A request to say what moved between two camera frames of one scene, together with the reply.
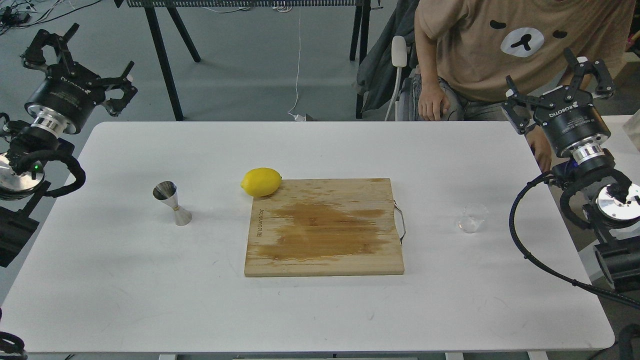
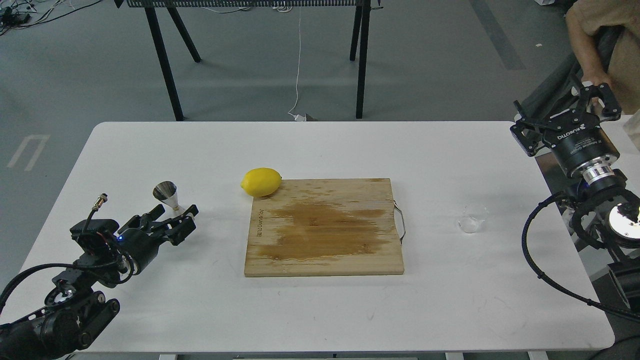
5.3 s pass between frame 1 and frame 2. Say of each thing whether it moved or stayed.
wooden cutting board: stayed
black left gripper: moved
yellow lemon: stayed
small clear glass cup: stayed
